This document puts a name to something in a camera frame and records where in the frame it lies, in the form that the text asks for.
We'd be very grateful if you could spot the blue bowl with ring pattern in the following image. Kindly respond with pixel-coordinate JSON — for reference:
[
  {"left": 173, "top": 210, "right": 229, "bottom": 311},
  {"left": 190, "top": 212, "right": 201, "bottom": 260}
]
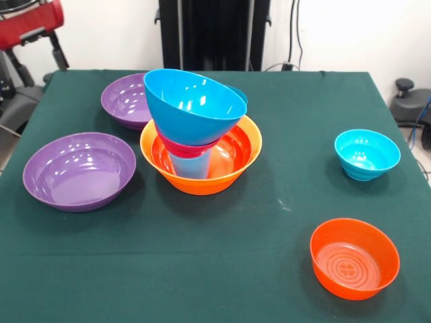
[{"left": 228, "top": 85, "right": 249, "bottom": 106}]

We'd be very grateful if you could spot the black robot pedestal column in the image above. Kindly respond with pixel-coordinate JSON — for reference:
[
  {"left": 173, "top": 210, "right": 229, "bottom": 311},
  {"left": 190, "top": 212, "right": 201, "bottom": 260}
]
[{"left": 155, "top": 0, "right": 272, "bottom": 71}]

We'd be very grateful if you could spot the glossy red bowl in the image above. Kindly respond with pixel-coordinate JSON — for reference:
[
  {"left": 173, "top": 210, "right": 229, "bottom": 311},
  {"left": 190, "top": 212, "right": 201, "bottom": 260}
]
[{"left": 150, "top": 124, "right": 254, "bottom": 180}]

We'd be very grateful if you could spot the large blue bowl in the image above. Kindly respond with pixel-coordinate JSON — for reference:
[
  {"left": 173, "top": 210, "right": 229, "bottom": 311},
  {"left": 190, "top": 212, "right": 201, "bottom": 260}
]
[{"left": 143, "top": 69, "right": 248, "bottom": 147}]

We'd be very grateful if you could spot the black wall cable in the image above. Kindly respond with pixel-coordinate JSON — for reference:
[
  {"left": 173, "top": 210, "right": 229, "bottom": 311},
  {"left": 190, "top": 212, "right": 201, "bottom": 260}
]
[{"left": 264, "top": 0, "right": 304, "bottom": 72}]

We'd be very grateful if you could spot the purple bowl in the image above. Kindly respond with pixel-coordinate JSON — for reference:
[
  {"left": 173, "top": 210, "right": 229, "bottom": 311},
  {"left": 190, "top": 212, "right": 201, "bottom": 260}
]
[
  {"left": 100, "top": 73, "right": 154, "bottom": 131},
  {"left": 22, "top": 132, "right": 137, "bottom": 213}
]

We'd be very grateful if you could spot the cyan ribbed bowl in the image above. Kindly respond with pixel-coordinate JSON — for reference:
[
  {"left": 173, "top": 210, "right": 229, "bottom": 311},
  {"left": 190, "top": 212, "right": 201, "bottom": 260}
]
[{"left": 334, "top": 129, "right": 401, "bottom": 182}]

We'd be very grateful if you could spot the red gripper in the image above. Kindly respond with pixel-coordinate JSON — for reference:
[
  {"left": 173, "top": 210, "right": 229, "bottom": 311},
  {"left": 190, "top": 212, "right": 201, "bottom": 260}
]
[{"left": 0, "top": 0, "right": 70, "bottom": 87}]

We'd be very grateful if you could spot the orange bowl with ring pattern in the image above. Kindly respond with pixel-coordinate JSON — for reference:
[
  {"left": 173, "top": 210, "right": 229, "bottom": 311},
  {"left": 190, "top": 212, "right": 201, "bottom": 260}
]
[{"left": 309, "top": 217, "right": 401, "bottom": 301}]

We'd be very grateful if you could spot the blue cable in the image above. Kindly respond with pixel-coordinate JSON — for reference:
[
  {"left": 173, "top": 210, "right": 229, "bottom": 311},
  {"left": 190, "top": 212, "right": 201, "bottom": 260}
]
[{"left": 407, "top": 97, "right": 431, "bottom": 149}]

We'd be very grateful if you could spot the large orange bowl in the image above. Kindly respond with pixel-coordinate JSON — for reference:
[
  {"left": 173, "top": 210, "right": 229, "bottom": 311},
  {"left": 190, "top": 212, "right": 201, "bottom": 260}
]
[{"left": 139, "top": 114, "right": 263, "bottom": 196}]

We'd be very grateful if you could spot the blue cup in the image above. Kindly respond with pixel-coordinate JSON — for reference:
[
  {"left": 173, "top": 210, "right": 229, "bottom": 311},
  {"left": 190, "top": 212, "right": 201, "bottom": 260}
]
[{"left": 170, "top": 149, "right": 213, "bottom": 179}]

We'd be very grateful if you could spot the dark green tablecloth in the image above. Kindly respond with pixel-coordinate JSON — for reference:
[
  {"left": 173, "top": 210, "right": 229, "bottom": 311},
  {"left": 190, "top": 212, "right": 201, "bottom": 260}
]
[{"left": 0, "top": 69, "right": 431, "bottom": 323}]

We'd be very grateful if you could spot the dark grey pedestal foot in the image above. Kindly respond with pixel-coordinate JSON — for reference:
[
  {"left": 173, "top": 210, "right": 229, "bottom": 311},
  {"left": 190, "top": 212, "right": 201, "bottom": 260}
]
[
  {"left": 0, "top": 72, "right": 55, "bottom": 135},
  {"left": 389, "top": 77, "right": 431, "bottom": 124}
]

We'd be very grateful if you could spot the magenta bowl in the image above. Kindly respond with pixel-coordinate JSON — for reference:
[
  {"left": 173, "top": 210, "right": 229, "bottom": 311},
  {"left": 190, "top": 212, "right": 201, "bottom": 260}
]
[{"left": 155, "top": 122, "right": 220, "bottom": 159}]

